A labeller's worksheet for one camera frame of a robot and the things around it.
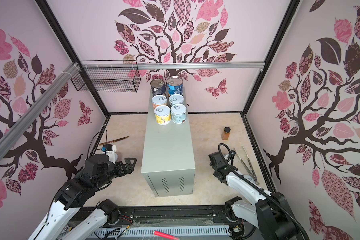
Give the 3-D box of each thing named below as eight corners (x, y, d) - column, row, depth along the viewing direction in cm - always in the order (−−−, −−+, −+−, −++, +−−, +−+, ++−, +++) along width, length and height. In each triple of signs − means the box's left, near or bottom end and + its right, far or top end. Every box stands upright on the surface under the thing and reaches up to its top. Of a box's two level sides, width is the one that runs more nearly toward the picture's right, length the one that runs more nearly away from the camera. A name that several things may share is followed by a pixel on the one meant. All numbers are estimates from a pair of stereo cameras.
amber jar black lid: (222, 141, 105) (225, 133, 98) (221, 134, 109) (223, 126, 101) (228, 141, 105) (231, 133, 98) (226, 134, 109) (229, 126, 101)
